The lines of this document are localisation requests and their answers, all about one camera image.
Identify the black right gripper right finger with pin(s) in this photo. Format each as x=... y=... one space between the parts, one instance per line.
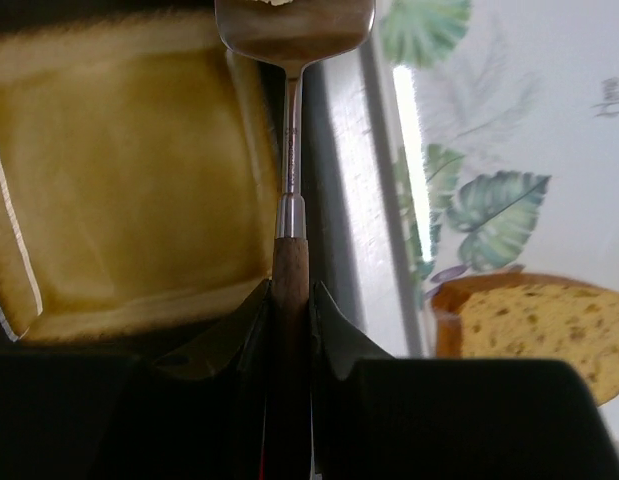
x=380 y=417

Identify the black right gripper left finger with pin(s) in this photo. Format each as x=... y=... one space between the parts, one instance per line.
x=187 y=403

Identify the silver cake server wooden handle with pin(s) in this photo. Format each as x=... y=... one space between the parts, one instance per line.
x=291 y=35

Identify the yellow loaf cake slice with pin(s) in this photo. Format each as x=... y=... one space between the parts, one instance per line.
x=532 y=316

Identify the grey striped placemat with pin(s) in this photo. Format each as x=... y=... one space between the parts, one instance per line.
x=328 y=226

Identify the black square plate gold centre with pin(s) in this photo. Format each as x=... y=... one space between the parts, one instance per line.
x=137 y=171

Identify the leaf-patterned serving tray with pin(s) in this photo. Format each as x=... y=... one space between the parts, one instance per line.
x=503 y=124

